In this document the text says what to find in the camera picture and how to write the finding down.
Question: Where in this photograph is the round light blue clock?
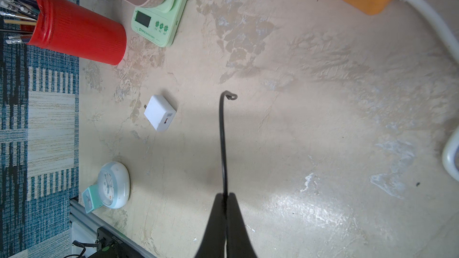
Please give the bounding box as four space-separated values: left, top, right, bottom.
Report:
98 161 130 209

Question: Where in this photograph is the black usb cable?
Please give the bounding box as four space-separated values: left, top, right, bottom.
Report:
218 90 238 201

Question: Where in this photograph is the green electronic kitchen scale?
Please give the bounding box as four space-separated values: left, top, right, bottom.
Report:
131 0 187 47

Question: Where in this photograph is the red pen holder cup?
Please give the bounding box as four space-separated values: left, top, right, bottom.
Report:
27 0 127 65

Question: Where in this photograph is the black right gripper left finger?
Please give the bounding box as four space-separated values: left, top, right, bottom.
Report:
195 193 226 258

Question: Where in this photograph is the white power strip cord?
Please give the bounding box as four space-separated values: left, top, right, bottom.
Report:
395 0 459 182

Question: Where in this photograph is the pens and pencils bundle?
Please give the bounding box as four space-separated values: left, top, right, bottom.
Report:
1 0 40 45

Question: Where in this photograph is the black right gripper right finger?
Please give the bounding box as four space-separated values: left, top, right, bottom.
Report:
227 193 257 258

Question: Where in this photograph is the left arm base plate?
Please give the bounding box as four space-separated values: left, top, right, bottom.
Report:
72 227 143 258

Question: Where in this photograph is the small green square clock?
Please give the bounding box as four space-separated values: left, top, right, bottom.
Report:
82 185 104 214

